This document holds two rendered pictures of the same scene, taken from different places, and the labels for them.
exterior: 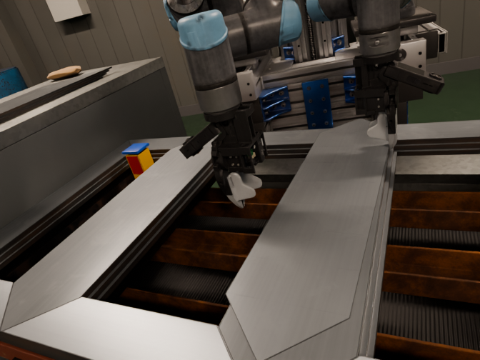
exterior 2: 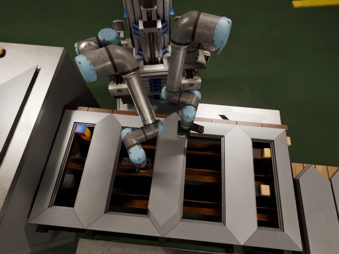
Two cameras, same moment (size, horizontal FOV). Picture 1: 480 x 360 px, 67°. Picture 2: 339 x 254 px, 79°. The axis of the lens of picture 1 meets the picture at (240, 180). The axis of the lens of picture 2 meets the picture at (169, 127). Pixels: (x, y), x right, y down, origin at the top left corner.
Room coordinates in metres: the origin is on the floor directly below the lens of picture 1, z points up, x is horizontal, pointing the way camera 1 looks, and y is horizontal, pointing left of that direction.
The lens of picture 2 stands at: (0.32, -0.02, 2.16)
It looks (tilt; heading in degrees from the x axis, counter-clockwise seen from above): 67 degrees down; 333
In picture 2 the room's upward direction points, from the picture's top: 2 degrees clockwise
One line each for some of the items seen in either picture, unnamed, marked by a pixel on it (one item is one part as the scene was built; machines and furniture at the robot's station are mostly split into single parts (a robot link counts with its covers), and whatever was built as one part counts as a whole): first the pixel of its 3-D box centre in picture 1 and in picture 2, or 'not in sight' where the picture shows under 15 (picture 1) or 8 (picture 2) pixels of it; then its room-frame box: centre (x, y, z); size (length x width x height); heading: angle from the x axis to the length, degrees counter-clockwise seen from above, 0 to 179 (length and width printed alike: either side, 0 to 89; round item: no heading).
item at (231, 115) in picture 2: not in sight; (244, 120); (0.69, -0.86, 0.70); 0.39 x 0.12 x 0.04; 60
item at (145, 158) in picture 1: (148, 178); (86, 134); (1.04, 0.28, 0.78); 0.05 x 0.05 x 0.19; 60
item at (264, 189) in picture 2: not in sight; (264, 190); (0.19, -0.65, 0.79); 0.06 x 0.05 x 0.04; 150
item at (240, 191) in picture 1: (242, 192); not in sight; (0.61, 0.00, 0.89); 0.06 x 0.03 x 0.09; 60
